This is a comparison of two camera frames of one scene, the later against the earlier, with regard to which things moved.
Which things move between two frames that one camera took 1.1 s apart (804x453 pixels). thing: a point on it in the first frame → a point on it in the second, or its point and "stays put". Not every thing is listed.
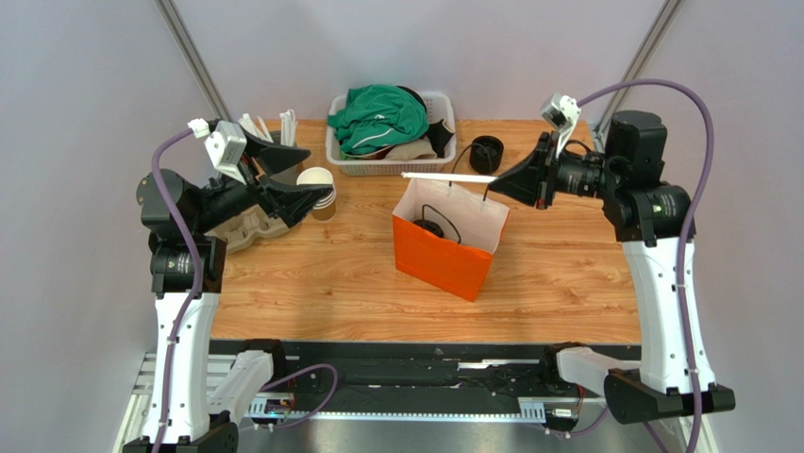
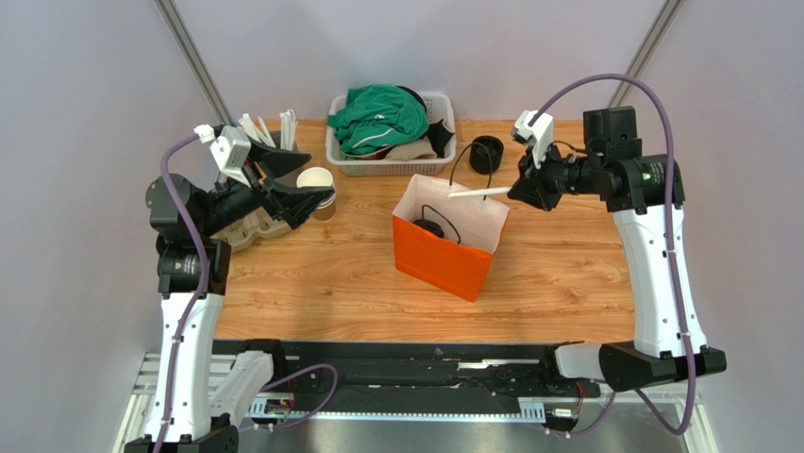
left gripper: (293, 203) stays put
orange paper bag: (445, 232) stays put
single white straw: (457, 177) → (485, 191)
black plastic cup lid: (430, 226) stays put
